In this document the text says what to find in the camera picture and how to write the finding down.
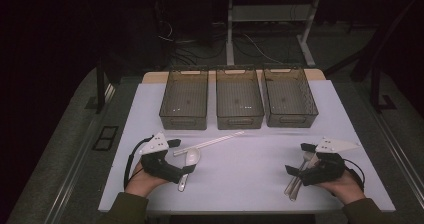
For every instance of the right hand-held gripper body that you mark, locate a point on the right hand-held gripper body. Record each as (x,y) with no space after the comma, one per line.
(325,170)

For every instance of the white metal stand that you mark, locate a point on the white metal stand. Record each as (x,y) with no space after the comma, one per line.
(230,34)

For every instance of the black slanted stand leg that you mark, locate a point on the black slanted stand leg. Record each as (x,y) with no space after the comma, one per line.
(383,40)

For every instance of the black upright stand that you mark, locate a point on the black upright stand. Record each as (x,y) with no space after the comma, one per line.
(100,90)
(376,90)

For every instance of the brown transparent plastic basket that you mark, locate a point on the brown transparent plastic basket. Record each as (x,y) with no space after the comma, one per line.
(239,99)
(289,97)
(184,99)

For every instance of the metal floor rail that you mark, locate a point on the metal floor rail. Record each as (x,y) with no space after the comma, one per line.
(393,144)
(78,157)

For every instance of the white spoon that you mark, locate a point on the white spoon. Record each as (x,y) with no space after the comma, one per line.
(192,157)

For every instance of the person's right hand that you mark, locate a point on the person's right hand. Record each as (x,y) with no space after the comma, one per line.
(346,187)

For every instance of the person's left hand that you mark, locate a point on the person's left hand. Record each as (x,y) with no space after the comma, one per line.
(143,184)

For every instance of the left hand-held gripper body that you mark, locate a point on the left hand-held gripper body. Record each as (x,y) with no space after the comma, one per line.
(156,162)

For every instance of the white table mat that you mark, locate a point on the white table mat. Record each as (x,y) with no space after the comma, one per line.
(240,177)

